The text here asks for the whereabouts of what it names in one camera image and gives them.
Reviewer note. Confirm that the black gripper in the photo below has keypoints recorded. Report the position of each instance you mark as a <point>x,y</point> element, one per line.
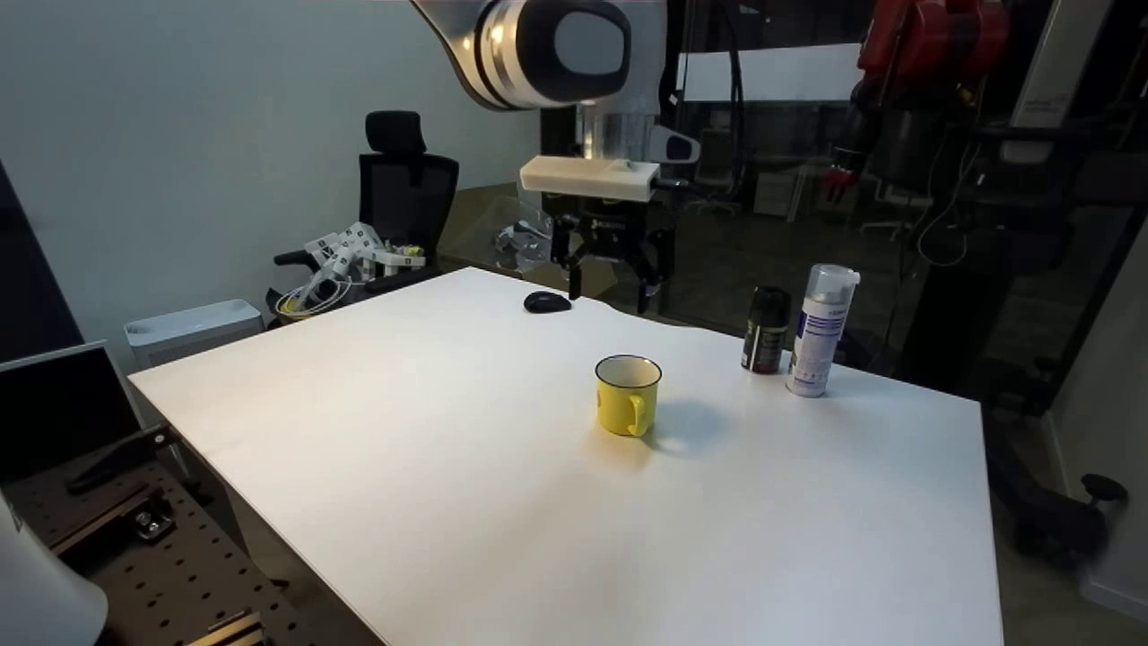
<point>604,227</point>

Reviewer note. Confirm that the black metal can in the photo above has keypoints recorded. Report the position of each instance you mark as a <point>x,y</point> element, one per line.
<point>766,329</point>

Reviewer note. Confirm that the red robot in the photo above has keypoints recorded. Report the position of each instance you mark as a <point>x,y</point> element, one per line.
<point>928,40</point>

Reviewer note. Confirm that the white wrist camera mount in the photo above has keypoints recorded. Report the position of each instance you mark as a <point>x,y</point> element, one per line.
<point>590,176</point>

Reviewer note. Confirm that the black office chair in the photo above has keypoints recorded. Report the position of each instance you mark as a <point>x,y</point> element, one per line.
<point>407,193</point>

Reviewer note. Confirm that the brown rod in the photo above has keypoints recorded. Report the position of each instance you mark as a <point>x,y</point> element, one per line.
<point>106,515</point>

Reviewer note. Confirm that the yellow enamel cup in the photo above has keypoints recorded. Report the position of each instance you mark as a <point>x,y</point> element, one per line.
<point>625,400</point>

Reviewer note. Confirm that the black floor stand foot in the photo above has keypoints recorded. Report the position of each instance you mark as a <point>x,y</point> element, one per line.
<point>1069,522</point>

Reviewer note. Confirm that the white board strip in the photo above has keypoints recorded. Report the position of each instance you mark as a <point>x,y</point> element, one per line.
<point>771,74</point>

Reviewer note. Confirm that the white flat box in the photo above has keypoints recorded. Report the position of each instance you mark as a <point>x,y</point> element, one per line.
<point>191,323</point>

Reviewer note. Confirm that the small metal clamp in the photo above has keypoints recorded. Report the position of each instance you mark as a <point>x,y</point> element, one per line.
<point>152,522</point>

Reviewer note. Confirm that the black perforated breadboard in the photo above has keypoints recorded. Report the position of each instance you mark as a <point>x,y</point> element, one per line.
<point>155,574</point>

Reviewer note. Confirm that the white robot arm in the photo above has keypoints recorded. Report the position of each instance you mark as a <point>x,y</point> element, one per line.
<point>543,48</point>

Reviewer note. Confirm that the dark monitor panel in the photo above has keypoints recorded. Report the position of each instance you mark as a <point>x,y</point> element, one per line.
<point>30,273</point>

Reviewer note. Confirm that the dark laptop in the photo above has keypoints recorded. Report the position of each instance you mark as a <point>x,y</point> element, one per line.
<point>57,400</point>

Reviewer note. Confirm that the white spray can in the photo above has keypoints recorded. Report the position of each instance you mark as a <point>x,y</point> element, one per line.
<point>820,336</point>

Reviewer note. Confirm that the wooden strip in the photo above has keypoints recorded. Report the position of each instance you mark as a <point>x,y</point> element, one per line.
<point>228,629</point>

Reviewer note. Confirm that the black hand tool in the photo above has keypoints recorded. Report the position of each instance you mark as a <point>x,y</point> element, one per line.
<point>120,459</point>

